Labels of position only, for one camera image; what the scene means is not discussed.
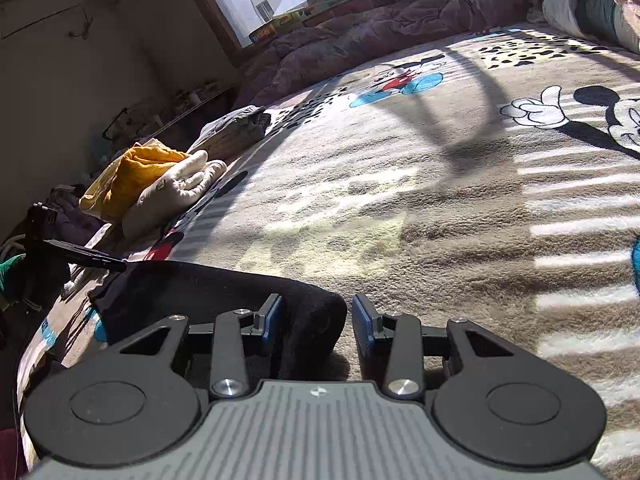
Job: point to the grey folded garment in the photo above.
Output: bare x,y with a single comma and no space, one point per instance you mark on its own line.
231,129

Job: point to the printed plush blanket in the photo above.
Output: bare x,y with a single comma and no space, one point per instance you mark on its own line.
380,200

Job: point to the pink plush cloth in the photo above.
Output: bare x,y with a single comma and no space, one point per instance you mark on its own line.
627,15

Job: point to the cream white garment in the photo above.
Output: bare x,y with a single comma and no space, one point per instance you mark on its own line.
175,185

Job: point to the black garment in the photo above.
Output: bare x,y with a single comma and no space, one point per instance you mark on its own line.
210,295

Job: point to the person's left forearm green sleeve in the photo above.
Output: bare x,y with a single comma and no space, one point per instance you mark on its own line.
11,275

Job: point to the dark clothes pile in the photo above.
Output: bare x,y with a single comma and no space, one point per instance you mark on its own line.
70,215

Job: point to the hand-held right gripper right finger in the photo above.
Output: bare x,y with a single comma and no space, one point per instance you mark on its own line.
362,326

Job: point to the cluttered dark side table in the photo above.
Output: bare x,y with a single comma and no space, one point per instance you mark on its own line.
165,110

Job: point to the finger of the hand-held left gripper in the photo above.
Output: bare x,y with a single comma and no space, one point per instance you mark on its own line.
91,256

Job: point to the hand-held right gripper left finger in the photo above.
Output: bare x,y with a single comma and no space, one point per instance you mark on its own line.
273,321

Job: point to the yellow cloth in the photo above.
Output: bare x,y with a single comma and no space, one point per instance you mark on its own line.
131,175

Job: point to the purple quilt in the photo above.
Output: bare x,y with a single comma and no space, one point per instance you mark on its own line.
380,20

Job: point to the dark red cloth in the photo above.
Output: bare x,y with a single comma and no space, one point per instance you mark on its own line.
9,452

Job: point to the teal cloth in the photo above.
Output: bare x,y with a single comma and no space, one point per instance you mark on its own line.
597,12

